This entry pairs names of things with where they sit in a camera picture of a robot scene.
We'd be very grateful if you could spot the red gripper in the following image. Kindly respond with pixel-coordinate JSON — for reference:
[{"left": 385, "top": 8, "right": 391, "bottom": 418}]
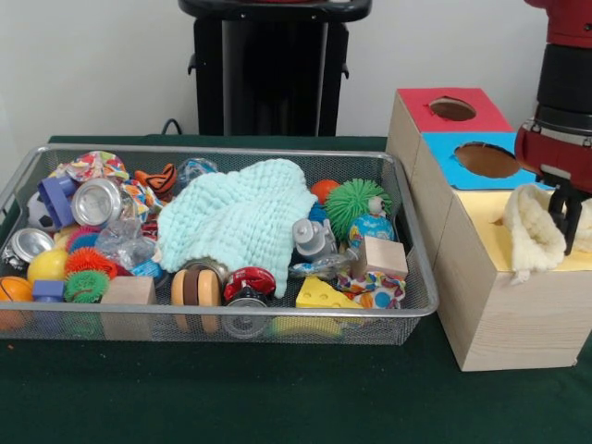
[{"left": 514, "top": 118, "right": 592, "bottom": 256}]

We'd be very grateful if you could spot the cream muslin cloth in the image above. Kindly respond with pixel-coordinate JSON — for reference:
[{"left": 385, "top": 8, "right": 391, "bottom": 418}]
[{"left": 502, "top": 183, "right": 592, "bottom": 283}]

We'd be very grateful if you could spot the green spiky ball with eyes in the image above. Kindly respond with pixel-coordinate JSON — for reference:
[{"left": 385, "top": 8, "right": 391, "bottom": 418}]
[{"left": 325, "top": 179, "right": 395, "bottom": 241}]

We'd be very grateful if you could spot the wooden box with three holes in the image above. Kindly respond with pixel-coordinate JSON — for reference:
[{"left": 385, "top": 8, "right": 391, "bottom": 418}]
[{"left": 386, "top": 88, "right": 592, "bottom": 372}]

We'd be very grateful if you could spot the clear mesh bin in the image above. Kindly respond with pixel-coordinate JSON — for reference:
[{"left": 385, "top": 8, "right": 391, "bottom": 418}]
[{"left": 0, "top": 142, "right": 439, "bottom": 346}]

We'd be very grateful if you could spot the plain wooden block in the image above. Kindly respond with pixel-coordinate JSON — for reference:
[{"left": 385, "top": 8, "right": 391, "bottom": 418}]
[{"left": 351, "top": 235, "right": 409, "bottom": 279}]

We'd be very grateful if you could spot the blue globe ball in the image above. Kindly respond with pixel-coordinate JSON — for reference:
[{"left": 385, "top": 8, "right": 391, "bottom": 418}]
[{"left": 349, "top": 213, "right": 397, "bottom": 253}]

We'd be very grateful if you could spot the red ball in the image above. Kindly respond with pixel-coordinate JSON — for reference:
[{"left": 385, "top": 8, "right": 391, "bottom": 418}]
[{"left": 311, "top": 179, "right": 341, "bottom": 204}]

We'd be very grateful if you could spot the yellow cheese wedge toy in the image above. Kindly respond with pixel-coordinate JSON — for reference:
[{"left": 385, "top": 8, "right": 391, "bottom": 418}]
[{"left": 296, "top": 276, "right": 366, "bottom": 311}]

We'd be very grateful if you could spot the mint green muslin cloth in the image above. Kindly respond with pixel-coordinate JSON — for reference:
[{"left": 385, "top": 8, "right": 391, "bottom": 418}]
[{"left": 156, "top": 159, "right": 319, "bottom": 298}]

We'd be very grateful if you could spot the dark green tablecloth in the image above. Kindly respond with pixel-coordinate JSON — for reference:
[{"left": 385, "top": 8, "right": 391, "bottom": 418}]
[{"left": 0, "top": 135, "right": 592, "bottom": 444}]

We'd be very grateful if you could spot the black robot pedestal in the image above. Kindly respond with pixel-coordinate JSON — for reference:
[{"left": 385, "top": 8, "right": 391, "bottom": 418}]
[{"left": 179, "top": 0, "right": 376, "bottom": 138}]

